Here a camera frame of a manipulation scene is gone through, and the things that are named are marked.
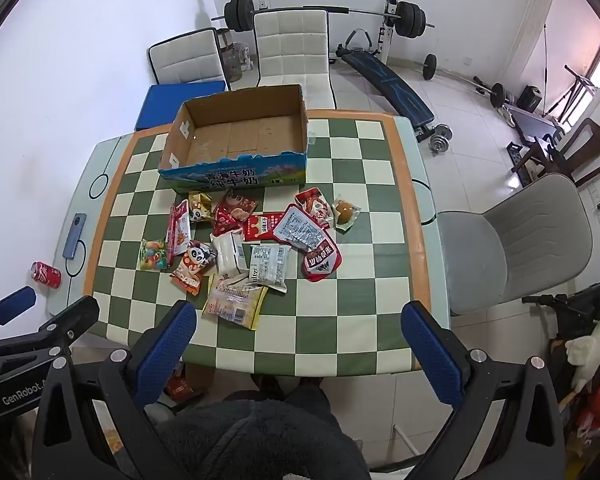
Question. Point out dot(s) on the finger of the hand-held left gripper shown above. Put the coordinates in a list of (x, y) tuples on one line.
[(72, 320), (11, 305)]

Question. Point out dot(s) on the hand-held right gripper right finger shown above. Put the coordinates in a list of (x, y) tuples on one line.
[(430, 355)]

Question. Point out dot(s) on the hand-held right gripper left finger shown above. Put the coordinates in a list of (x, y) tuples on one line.
[(165, 352)]

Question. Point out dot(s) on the brown snack packet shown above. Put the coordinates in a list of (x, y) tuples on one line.
[(235, 210)]

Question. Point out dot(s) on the blue printed cardboard box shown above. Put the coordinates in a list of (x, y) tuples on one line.
[(240, 135)]

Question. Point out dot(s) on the red packet on floor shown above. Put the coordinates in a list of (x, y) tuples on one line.
[(178, 387)]

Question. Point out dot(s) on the red soda can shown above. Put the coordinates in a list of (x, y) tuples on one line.
[(45, 274)]

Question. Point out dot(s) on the blue phone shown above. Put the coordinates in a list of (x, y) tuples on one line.
[(73, 237)]

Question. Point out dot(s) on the yellow clear snack packet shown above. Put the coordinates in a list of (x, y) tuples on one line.
[(235, 302)]

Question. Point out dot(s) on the orange panda snack packet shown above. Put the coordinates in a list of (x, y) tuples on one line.
[(192, 266)]

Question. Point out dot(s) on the colourful candy packet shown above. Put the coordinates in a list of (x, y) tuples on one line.
[(153, 255)]

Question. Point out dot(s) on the plain white snack packet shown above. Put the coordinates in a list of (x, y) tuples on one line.
[(230, 252)]

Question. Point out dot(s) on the white packet with red label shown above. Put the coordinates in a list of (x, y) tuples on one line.
[(178, 227)]

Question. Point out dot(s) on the person's dark fleece clothing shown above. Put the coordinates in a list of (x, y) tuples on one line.
[(260, 440)]

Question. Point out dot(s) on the white and green snack packet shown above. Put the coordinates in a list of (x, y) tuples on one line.
[(269, 266)]

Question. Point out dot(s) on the red and black snack packet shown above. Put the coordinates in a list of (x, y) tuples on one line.
[(322, 262)]

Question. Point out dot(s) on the gold panda chip packet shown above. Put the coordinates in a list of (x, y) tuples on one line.
[(200, 207)]

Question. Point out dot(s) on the grey shell chair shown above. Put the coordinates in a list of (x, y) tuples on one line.
[(525, 240)]

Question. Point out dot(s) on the black scooter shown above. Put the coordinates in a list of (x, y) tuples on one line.
[(575, 305)]

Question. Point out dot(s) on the white plush toy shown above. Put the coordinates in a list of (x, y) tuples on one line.
[(585, 347)]

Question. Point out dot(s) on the clear wrapped bun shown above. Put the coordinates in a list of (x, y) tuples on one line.
[(345, 212)]

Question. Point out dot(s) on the grey-backed foil packet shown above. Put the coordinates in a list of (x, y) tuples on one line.
[(297, 230)]

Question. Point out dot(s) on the red and white snack packet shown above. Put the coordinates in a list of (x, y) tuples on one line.
[(315, 205)]

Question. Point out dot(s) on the small chrome dumbbell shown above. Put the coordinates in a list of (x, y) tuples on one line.
[(440, 138)]

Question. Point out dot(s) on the blue cushion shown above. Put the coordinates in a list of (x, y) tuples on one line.
[(155, 105)]

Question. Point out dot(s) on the brown wooden chair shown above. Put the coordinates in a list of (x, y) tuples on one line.
[(592, 152)]

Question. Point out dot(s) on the black sit-up bench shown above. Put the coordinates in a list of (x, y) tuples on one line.
[(395, 87)]

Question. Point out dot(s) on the black speaker box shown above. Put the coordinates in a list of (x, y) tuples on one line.
[(530, 99)]

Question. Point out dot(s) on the white padded chair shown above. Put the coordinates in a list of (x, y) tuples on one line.
[(185, 57), (290, 50)]

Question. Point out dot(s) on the long floor barbell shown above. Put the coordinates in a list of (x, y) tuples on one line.
[(430, 66)]

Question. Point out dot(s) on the white barbell rack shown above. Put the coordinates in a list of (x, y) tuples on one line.
[(387, 42)]

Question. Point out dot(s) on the black barbell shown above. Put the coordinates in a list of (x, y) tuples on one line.
[(410, 17)]

